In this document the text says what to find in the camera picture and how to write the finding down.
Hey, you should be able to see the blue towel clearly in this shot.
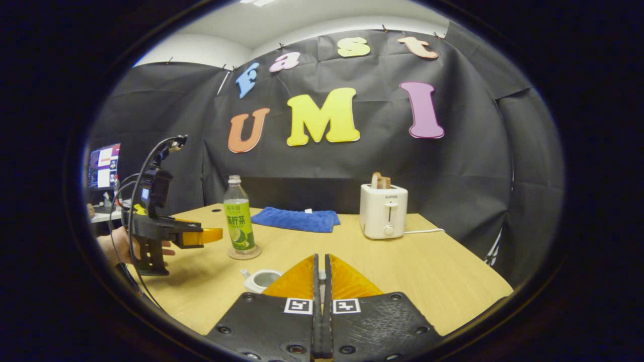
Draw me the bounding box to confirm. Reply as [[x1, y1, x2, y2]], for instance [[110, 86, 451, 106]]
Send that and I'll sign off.
[[250, 206, 342, 234]]

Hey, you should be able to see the green label water bottle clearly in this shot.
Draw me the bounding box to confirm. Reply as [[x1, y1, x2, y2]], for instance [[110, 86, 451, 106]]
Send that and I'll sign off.
[[223, 175, 256, 252]]

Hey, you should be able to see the white ceramic teacup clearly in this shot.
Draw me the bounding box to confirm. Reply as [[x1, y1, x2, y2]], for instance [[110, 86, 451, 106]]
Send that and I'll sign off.
[[240, 268, 284, 294]]

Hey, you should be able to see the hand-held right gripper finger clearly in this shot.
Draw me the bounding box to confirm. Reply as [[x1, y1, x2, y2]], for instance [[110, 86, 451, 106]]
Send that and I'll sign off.
[[324, 254, 443, 360], [206, 254, 321, 360]]

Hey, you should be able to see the white toaster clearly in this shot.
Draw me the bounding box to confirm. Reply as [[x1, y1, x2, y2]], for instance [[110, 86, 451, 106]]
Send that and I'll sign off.
[[359, 184, 409, 240]]

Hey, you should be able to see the computer monitor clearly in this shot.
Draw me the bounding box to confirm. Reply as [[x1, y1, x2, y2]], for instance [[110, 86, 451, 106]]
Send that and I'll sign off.
[[88, 143, 122, 191]]

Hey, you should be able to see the white side desk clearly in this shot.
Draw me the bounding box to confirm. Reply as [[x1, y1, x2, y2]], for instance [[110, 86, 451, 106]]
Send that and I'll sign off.
[[91, 205, 124, 224]]

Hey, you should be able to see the black backdrop cloth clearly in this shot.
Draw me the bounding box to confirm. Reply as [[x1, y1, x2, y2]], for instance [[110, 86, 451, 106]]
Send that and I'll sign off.
[[86, 20, 565, 290]]

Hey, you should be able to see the round wooden coaster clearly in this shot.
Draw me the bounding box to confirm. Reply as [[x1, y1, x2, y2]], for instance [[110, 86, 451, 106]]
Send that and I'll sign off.
[[227, 244, 263, 261]]

